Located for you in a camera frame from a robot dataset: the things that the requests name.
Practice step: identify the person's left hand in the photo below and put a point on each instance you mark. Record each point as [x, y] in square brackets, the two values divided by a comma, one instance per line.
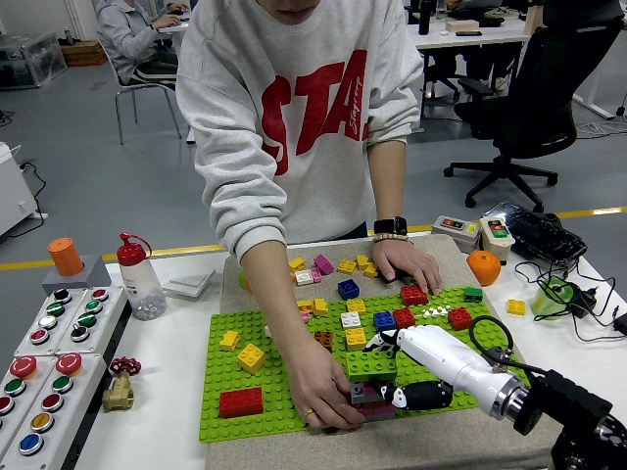
[401, 257]

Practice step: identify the person's right hand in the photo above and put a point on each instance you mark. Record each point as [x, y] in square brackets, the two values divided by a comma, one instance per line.
[313, 387]

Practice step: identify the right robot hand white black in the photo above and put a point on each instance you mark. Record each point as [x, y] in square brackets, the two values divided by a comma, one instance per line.
[436, 350]

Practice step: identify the grey long brick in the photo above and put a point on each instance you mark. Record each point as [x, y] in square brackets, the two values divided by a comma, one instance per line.
[358, 394]

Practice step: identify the lime green long brick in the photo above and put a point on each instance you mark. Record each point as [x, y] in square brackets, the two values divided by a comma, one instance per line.
[370, 364]

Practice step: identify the magenta long brick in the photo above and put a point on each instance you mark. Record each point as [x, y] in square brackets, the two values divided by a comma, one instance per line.
[382, 409]

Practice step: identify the grey base brick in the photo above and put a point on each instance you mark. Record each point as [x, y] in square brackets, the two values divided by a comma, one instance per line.
[382, 417]

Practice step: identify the person's right forearm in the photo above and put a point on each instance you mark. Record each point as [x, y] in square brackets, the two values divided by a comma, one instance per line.
[279, 303]

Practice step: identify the person's left forearm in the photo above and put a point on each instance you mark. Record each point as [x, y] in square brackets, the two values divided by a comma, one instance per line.
[389, 181]

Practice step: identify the yellow toy brick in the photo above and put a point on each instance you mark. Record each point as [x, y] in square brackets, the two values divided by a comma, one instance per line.
[297, 265]
[516, 307]
[319, 307]
[306, 307]
[346, 266]
[355, 339]
[368, 270]
[362, 262]
[356, 306]
[229, 340]

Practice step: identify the blue toy brick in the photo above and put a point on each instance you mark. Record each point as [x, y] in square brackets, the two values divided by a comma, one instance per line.
[384, 322]
[349, 289]

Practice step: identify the green baseplate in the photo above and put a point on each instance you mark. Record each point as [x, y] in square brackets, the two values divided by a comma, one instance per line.
[223, 369]

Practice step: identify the black smartwatch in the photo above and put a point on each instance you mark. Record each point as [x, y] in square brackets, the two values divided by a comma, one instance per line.
[390, 226]

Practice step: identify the tiny white pieces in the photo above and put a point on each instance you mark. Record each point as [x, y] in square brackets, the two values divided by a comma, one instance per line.
[433, 311]

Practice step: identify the red square brick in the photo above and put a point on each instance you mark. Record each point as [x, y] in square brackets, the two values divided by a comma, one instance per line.
[414, 295]
[460, 319]
[404, 318]

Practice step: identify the brown square brick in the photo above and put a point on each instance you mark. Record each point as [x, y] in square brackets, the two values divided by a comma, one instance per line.
[325, 340]

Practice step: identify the dark green brick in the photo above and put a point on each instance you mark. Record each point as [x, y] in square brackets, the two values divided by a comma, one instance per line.
[472, 295]

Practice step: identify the large yellow square brick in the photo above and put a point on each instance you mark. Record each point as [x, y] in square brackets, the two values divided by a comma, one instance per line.
[251, 358]

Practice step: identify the grey-brown mat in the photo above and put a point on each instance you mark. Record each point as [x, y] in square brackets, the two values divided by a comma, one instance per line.
[343, 450]

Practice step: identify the red long brick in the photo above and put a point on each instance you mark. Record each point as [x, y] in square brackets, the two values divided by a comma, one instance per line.
[240, 402]

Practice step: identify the orange fruit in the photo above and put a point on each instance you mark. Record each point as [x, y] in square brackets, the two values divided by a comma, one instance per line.
[484, 268]

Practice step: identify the small pink brick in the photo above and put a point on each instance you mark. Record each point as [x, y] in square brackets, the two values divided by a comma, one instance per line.
[317, 276]

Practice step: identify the black power adapter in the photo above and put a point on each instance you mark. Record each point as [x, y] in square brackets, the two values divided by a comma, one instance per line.
[583, 301]

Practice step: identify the white square panel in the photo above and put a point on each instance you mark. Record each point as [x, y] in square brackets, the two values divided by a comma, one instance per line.
[188, 284]

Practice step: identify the black plug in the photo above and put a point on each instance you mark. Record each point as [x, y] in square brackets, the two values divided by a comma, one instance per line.
[621, 324]

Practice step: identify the brass valve red handwheel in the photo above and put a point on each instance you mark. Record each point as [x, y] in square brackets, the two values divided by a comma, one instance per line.
[117, 394]

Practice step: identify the black office chair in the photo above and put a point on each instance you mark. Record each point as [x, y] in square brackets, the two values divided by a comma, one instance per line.
[539, 112]

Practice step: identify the squeeze bottle red cap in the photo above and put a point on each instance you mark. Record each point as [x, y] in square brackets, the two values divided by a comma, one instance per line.
[139, 279]

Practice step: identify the grey four-button box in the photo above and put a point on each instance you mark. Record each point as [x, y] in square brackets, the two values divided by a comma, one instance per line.
[49, 323]
[98, 318]

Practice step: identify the black phone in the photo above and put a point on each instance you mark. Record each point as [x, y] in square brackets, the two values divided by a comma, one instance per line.
[469, 33]

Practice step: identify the wooden box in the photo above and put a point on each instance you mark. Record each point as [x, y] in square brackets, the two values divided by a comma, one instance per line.
[460, 26]

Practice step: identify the black bottle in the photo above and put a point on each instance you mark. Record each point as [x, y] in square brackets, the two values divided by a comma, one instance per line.
[427, 19]

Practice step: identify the grey emergency-stop button box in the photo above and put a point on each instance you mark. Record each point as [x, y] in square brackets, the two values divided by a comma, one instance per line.
[73, 391]
[29, 387]

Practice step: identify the grey block base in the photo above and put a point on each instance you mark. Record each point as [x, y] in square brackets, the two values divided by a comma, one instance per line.
[93, 279]

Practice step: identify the orange cylinder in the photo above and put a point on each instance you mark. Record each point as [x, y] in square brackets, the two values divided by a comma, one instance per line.
[66, 257]

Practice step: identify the seated person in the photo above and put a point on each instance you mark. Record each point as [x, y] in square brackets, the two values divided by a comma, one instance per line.
[122, 39]

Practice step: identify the white cabinet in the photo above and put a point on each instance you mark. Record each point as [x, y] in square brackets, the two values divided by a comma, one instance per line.
[14, 196]

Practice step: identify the wooden pallet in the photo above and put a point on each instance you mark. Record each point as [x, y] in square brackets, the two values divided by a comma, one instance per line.
[85, 55]

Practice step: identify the clear plastic crate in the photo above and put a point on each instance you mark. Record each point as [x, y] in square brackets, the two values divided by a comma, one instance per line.
[29, 63]

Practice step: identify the grey switch box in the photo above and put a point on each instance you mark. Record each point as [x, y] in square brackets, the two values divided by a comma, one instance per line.
[453, 235]

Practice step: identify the white switch box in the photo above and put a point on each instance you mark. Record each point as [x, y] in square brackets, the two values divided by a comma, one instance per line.
[497, 245]

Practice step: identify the metal frame chair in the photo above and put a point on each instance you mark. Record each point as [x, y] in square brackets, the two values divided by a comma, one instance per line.
[147, 88]

